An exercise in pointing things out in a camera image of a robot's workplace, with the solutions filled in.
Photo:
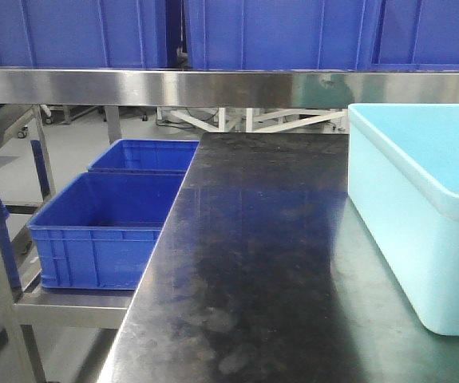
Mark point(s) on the far blue crate lower shelf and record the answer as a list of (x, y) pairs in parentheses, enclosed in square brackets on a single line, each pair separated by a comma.
[(146, 157)]

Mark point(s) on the stainless steel shelf rail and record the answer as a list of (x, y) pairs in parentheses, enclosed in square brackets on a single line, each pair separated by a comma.
[(239, 89)]

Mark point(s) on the blue crate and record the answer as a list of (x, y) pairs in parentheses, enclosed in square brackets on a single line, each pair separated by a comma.
[(90, 34), (280, 35), (417, 36)]

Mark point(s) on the upper left blue crate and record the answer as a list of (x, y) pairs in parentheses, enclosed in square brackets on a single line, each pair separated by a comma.
[(90, 34)]

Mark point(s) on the stainless steel side rack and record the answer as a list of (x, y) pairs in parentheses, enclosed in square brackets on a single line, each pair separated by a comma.
[(22, 311)]

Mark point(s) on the upper right blue crate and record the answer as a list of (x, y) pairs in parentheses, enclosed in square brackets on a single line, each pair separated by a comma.
[(417, 36)]

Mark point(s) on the blue crate shelf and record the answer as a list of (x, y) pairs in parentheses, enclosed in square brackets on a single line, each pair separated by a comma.
[(99, 231), (146, 157)]

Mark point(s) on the white metal frame background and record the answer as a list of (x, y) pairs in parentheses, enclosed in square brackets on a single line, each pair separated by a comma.
[(249, 119)]

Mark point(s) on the upper middle blue crate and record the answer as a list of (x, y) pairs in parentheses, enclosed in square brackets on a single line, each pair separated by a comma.
[(280, 35)]

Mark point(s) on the light blue plastic tub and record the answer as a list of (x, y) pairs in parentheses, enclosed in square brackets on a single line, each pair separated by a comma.
[(403, 179)]

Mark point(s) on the near blue crate lower shelf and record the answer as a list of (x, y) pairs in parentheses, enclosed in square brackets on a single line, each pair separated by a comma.
[(99, 231)]

